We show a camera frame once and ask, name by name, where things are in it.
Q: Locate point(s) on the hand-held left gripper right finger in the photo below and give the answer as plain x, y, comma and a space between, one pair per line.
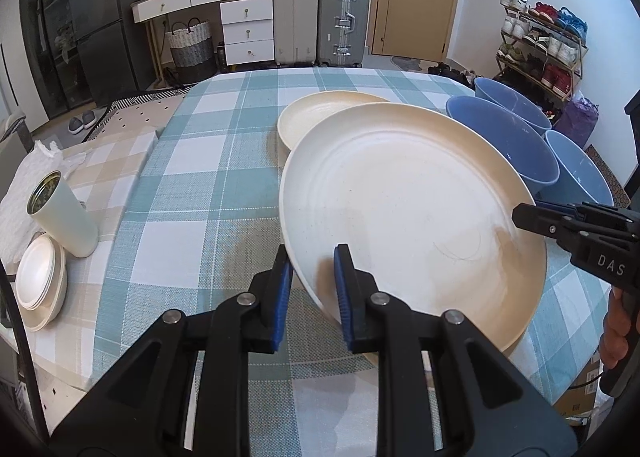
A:
345, 297

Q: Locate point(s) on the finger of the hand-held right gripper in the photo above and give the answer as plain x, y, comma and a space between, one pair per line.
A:
555, 207
535, 219

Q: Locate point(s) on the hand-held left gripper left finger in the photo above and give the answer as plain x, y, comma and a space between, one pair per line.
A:
285, 287

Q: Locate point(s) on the blue bowl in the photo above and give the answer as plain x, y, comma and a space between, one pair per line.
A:
500, 142
580, 172
505, 97

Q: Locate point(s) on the cream round plate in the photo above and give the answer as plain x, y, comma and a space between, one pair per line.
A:
310, 117
410, 197

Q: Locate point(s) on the stack of small white plates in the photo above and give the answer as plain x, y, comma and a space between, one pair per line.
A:
35, 272

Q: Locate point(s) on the person's right hand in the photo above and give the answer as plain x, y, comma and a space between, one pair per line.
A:
612, 337

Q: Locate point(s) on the brown patterned doormat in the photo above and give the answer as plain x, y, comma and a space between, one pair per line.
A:
610, 177

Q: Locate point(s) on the purple plastic bag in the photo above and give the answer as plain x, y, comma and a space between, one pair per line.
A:
575, 119

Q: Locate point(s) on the green plaid tablecloth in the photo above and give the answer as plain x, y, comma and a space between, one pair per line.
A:
200, 187

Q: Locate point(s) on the large printed cardboard box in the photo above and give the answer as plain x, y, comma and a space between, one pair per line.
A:
575, 397

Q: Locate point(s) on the row of racked shoes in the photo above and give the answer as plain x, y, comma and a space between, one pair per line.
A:
550, 44

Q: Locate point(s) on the metal shoe rack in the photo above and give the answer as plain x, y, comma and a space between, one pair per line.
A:
580, 44

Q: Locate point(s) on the scattered sneakers group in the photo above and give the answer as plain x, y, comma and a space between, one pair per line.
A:
450, 73

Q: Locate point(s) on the grey fluffy mat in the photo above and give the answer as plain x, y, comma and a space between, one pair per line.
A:
407, 64

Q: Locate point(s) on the beige plaid cloth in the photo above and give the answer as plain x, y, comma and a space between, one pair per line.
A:
110, 177

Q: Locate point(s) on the cream tumbler cup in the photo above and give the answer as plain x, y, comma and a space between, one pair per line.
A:
70, 227

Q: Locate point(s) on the black and white rug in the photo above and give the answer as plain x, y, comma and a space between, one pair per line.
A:
140, 112

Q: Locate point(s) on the dark bottle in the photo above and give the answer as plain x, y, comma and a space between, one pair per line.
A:
220, 57

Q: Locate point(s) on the woven laundry basket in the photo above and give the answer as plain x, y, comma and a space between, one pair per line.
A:
190, 52

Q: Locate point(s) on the grey slipper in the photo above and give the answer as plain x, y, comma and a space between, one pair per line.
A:
89, 118
76, 126

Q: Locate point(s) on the beige suitcase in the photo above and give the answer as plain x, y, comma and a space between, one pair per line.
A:
295, 17

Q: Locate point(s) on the silver suitcase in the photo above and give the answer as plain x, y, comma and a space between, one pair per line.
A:
345, 22

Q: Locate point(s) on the white tissue paper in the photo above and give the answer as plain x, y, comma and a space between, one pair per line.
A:
20, 207

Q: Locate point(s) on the dark grey refrigerator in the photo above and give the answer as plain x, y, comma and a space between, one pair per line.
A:
100, 12

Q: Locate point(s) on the dark glass cabinet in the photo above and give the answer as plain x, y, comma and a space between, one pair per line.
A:
45, 37

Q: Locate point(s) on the white wardrobe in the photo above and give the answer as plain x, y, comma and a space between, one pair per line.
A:
10, 62

